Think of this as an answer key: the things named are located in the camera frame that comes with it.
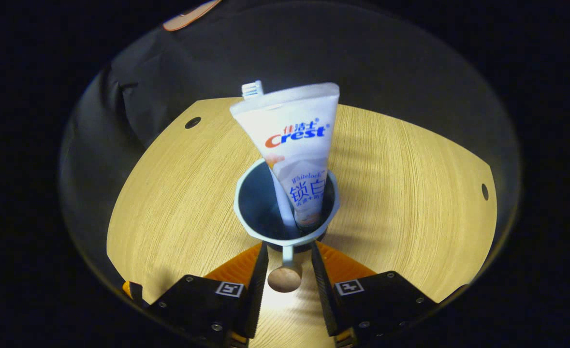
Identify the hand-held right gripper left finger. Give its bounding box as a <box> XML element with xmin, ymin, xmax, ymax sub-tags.
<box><xmin>145</xmin><ymin>242</ymin><xmax>269</xmax><ymax>348</ymax></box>

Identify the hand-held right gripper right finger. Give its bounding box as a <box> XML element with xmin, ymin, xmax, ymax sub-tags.
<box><xmin>310</xmin><ymin>241</ymin><xmax>438</xmax><ymax>348</ymax></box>

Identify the pale green cup wooden handle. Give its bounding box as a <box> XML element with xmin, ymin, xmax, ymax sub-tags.
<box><xmin>234</xmin><ymin>158</ymin><xmax>340</xmax><ymax>293</ymax></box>

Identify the white toothpaste tube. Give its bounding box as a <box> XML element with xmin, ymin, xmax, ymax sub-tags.
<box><xmin>230</xmin><ymin>82</ymin><xmax>340</xmax><ymax>228</ymax></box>

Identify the white toothbrush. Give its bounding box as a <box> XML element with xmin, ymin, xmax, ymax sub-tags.
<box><xmin>242</xmin><ymin>81</ymin><xmax>299</xmax><ymax>230</ymax></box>

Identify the wooden desktop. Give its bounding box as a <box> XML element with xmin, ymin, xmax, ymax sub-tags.
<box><xmin>107</xmin><ymin>97</ymin><xmax>498</xmax><ymax>348</ymax></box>

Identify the black backdrop cloth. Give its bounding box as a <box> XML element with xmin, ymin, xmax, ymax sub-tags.
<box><xmin>58</xmin><ymin>0</ymin><xmax>521</xmax><ymax>290</ymax></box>

